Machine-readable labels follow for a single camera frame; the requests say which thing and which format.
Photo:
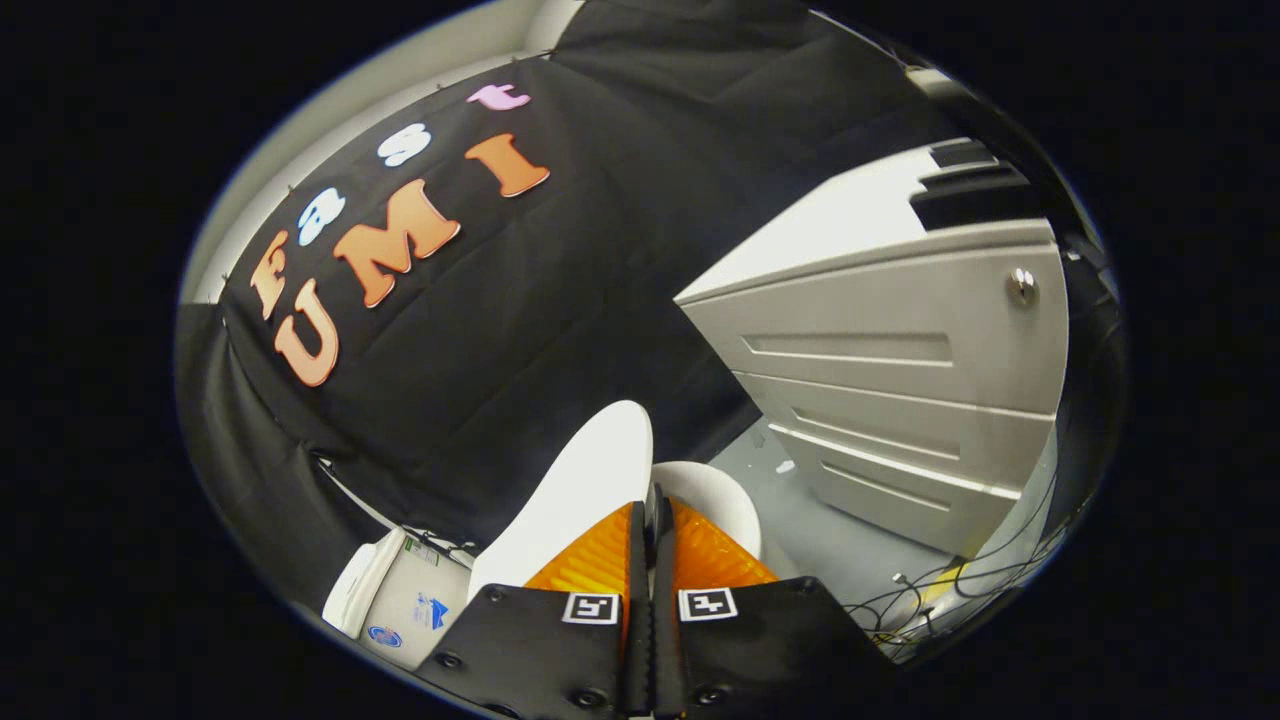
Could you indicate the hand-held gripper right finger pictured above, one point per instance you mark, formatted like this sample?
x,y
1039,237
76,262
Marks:
x,y
770,650

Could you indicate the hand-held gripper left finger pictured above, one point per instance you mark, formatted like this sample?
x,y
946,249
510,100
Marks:
x,y
540,650

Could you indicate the white toilet lid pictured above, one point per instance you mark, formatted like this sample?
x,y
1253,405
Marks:
x,y
580,490

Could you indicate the white toilet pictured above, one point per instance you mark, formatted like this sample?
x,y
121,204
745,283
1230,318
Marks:
x,y
410,610

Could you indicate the white water pipe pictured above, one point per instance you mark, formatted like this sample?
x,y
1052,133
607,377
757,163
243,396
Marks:
x,y
360,496

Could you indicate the black backdrop cloth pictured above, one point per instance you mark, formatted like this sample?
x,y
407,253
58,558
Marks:
x,y
520,330

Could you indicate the white drawer cabinet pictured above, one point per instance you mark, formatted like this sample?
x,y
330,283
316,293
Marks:
x,y
900,320

